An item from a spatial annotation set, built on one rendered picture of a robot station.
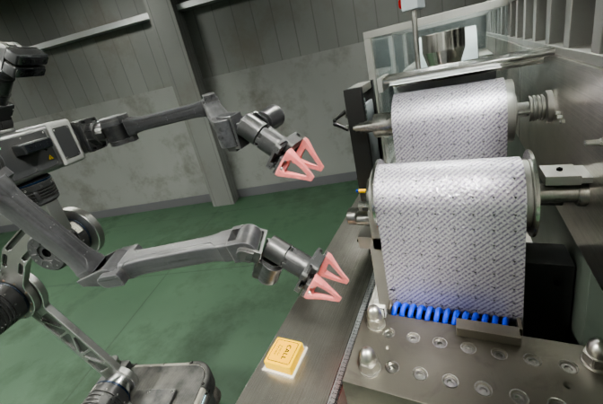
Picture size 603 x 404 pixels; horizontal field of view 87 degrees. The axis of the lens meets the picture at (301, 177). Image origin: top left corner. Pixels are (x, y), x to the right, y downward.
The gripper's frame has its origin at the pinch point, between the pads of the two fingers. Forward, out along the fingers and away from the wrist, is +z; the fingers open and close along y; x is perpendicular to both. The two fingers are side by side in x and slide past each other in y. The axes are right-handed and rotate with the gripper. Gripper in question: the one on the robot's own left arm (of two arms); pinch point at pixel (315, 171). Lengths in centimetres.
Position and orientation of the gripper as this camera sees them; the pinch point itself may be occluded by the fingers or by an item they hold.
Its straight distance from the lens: 69.1
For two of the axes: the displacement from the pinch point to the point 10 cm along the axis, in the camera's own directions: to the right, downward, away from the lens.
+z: 8.1, 5.6, -1.4
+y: -4.1, 3.8, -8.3
